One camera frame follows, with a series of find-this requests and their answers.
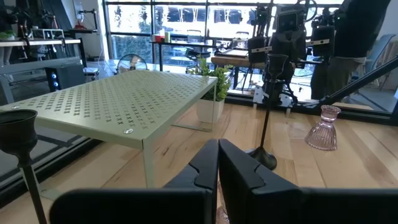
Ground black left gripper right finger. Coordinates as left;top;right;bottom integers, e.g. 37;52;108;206
218;138;398;224

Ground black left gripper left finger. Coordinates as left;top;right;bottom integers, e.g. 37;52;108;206
49;138;220;224

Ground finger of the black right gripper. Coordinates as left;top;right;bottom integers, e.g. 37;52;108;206
312;26;336;57
248;36;272;64

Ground medium black candlestick holder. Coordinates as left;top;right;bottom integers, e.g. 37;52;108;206
247;53;290;171

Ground short black candlestick holder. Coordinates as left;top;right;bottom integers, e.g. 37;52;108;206
0;108;49;224

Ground brown wooden table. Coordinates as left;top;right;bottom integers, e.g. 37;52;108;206
211;55;312;68

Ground person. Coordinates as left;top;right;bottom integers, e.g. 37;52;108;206
310;0;392;100

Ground black office chair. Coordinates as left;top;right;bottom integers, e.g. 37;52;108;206
185;46;212;74

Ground green plant in white pot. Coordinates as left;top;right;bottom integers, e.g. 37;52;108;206
188;57;233;124

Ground green perforated metal shelf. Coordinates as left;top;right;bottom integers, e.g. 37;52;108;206
0;68;218;189

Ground round floor fan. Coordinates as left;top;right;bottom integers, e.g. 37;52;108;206
116;53;149;75

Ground computer tower with blue lights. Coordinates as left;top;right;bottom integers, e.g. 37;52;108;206
45;63;86;93

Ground grey bench table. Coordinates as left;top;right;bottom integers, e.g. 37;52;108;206
0;55;83;105

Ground wooden top desk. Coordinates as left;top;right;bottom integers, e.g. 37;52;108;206
0;37;82;48

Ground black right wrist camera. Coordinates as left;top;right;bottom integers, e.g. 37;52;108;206
275;4;305;32

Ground white metal bracket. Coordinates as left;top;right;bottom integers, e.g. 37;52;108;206
279;92;294;109
252;84;266;106

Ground white wire rack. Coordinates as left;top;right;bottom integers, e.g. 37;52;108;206
30;28;66;40

